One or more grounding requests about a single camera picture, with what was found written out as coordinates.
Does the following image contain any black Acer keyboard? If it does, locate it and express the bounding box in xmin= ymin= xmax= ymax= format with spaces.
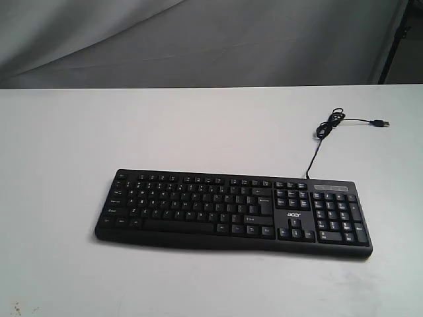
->
xmin=95 ymin=169 xmax=373 ymax=258

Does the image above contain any grey backdrop cloth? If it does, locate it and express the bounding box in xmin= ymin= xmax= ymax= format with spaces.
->
xmin=1 ymin=1 xmax=407 ymax=88

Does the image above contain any black metal stand pole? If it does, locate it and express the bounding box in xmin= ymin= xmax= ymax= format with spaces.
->
xmin=378 ymin=1 xmax=422 ymax=85

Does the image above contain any black USB cable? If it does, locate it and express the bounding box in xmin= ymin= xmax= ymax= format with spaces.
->
xmin=305 ymin=107 xmax=391 ymax=181

